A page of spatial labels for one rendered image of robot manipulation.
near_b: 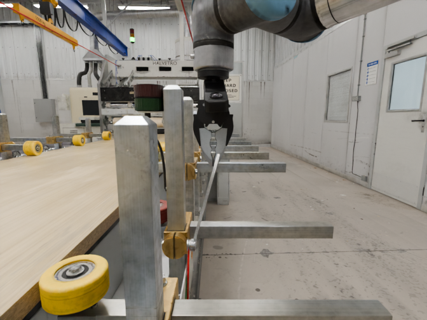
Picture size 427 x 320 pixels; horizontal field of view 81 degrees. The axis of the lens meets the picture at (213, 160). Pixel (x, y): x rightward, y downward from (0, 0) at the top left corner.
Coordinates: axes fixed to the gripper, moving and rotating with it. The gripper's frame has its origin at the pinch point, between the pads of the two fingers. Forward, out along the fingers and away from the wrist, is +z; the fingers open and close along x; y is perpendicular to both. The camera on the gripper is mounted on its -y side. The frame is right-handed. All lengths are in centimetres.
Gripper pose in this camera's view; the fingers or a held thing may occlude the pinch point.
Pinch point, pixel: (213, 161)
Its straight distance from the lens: 57.3
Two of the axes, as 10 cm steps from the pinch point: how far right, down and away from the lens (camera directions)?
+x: -10.0, 0.0, 0.0
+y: 0.0, -1.7, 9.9
